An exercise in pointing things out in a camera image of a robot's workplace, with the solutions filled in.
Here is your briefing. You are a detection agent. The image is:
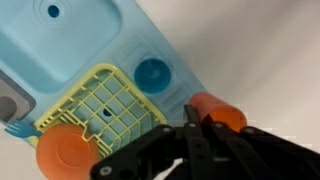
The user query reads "grey toy faucet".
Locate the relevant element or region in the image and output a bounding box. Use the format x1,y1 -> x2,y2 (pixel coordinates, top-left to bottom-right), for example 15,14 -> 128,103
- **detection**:
0,70 -> 36,124

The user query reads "blue toy sink basin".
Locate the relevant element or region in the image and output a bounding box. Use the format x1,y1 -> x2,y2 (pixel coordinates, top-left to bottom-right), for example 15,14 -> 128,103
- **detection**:
0,0 -> 204,126

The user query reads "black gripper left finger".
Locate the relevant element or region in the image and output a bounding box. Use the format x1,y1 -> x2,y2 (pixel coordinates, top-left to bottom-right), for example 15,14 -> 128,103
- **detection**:
90,105 -> 214,180

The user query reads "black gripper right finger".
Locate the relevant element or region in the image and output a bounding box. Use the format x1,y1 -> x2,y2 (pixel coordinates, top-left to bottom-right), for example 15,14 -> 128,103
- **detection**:
201,115 -> 320,180

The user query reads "blue toy cup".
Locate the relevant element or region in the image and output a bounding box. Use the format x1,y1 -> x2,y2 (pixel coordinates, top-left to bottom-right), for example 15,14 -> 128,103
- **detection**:
134,58 -> 171,94

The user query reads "blue toy fork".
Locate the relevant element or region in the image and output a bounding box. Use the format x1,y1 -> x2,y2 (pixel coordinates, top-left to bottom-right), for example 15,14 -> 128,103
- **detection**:
5,120 -> 42,138

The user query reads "yellow dish rack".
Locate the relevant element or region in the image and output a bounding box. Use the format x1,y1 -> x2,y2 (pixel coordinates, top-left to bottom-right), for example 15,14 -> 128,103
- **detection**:
34,63 -> 166,157

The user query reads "orange toy plate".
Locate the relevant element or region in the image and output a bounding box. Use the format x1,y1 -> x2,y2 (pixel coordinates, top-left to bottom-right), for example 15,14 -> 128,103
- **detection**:
36,124 -> 99,180

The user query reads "small orange cup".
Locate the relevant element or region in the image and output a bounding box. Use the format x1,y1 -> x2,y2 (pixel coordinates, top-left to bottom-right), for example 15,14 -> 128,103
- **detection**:
189,92 -> 247,132

